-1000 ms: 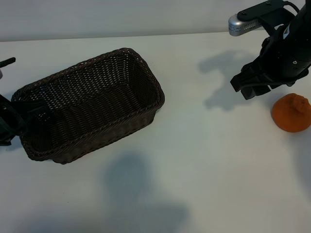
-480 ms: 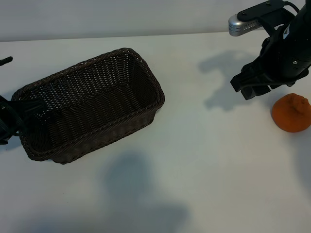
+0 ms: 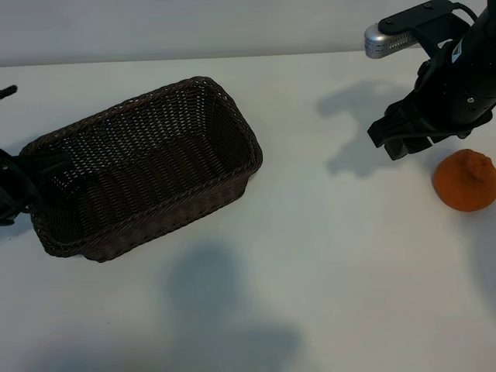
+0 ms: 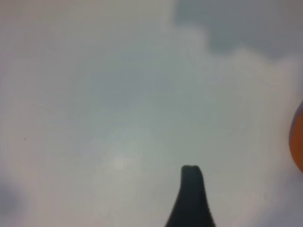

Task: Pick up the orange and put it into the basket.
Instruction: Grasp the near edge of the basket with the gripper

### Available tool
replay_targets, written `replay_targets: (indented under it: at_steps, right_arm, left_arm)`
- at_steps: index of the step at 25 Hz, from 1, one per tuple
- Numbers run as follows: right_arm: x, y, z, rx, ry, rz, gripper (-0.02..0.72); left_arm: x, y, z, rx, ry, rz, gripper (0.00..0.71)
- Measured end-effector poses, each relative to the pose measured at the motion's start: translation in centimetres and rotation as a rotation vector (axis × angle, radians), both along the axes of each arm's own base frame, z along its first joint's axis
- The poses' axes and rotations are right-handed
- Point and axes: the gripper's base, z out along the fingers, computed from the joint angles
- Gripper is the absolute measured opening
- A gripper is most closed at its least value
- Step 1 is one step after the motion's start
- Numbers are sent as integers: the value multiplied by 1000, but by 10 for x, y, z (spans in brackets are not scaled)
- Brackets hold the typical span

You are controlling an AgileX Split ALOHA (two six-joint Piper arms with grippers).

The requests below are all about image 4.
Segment orange fruit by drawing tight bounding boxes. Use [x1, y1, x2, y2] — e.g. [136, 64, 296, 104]
[289, 101, 303, 173]

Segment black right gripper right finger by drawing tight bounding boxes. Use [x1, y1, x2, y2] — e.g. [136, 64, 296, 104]
[191, 166, 216, 227]

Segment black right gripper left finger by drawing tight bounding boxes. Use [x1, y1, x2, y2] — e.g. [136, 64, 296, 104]
[164, 165, 194, 227]

